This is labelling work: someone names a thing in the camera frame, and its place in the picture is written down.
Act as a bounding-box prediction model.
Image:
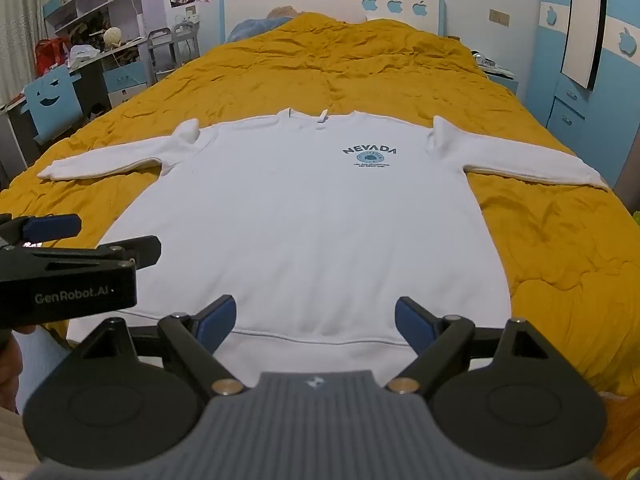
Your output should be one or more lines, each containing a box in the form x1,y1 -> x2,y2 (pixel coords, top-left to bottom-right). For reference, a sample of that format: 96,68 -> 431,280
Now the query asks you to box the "white plastic bag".
67,44 -> 99,67

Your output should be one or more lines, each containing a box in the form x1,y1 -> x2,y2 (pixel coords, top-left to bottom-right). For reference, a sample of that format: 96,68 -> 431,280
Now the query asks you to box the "blue nightstand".
482,67 -> 521,97

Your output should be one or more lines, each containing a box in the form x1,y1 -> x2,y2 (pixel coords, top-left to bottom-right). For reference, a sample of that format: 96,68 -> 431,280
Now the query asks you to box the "mustard yellow bedspread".
0,12 -> 640,396

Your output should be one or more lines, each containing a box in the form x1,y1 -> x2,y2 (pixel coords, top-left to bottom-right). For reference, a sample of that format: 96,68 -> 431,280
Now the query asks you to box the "blue desk drawer unit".
102,61 -> 151,107

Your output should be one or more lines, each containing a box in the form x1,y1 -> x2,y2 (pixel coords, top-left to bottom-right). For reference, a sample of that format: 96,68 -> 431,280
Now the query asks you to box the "person's left hand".
0,326 -> 37,413

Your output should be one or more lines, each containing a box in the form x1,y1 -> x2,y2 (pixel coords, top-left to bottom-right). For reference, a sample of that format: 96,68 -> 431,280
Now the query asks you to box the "grey folding chair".
172,22 -> 202,64
147,27 -> 174,84

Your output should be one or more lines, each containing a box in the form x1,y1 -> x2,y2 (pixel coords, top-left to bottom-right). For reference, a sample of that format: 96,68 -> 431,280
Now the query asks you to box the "red bag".
34,39 -> 69,69

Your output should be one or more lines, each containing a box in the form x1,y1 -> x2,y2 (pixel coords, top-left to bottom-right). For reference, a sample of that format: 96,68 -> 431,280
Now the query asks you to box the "blue wardrobe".
520,0 -> 640,221

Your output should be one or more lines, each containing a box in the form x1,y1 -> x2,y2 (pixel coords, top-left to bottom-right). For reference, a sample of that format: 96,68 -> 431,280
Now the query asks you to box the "white panel with black edge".
560,0 -> 609,92

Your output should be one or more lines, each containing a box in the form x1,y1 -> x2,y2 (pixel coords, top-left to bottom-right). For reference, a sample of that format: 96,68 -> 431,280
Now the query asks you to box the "light blue cloth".
15,327 -> 77,413

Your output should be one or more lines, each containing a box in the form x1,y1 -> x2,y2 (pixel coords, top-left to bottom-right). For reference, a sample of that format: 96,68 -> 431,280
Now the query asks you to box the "blue chair with face cutout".
24,66 -> 82,143

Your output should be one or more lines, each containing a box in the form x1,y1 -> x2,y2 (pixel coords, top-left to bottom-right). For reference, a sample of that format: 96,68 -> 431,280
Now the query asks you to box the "blue pillow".
227,14 -> 296,43

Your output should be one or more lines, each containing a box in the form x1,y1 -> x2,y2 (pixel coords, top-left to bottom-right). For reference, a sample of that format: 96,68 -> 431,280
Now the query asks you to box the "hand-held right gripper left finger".
70,294 -> 248,396

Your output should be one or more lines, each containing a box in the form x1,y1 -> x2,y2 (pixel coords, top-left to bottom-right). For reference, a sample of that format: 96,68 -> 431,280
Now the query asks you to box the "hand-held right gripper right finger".
385,296 -> 563,396

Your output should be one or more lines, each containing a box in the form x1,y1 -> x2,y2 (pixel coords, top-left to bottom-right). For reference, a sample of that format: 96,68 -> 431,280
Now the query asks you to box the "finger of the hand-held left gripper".
0,213 -> 82,252
75,234 -> 162,273

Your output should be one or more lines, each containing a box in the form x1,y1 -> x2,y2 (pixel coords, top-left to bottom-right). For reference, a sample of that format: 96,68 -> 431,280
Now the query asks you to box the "white printed sweatshirt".
36,107 -> 612,361

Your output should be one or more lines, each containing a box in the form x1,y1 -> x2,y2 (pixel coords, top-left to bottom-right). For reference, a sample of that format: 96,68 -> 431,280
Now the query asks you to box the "white and blue headboard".
219,0 -> 446,43

